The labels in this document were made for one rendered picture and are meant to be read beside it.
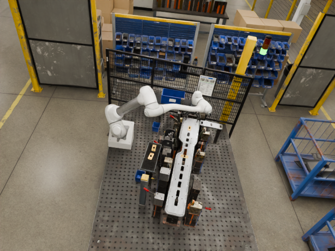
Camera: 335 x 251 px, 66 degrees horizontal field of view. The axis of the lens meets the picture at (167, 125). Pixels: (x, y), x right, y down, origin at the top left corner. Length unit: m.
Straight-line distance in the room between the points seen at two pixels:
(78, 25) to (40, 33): 0.66
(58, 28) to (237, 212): 3.78
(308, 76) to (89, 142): 4.12
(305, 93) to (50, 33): 4.81
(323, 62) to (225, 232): 3.73
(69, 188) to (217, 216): 2.03
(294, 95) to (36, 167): 4.79
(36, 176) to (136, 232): 1.91
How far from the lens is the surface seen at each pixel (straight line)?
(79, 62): 4.94
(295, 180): 4.40
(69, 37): 4.74
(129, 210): 2.80
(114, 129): 2.94
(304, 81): 5.61
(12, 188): 4.07
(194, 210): 2.52
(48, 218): 3.69
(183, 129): 3.17
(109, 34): 5.84
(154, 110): 2.55
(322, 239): 4.03
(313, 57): 5.34
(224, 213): 2.95
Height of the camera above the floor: 3.16
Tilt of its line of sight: 43 degrees down
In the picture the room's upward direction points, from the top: 9 degrees clockwise
